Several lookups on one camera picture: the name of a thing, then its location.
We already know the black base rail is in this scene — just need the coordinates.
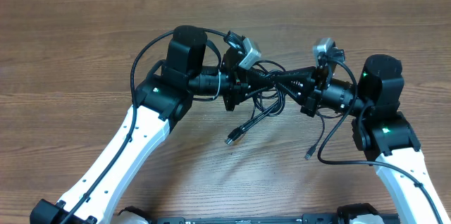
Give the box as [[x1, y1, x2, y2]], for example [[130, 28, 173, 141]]
[[112, 203, 402, 224]]

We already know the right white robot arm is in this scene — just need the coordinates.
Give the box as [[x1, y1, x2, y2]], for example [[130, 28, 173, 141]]
[[270, 54, 450, 223]]

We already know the thin black usb cable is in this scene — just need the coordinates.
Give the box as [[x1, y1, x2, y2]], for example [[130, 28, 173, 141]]
[[304, 109, 327, 161]]

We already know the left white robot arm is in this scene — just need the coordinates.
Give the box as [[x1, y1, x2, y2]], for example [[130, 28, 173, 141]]
[[30, 25, 271, 223]]

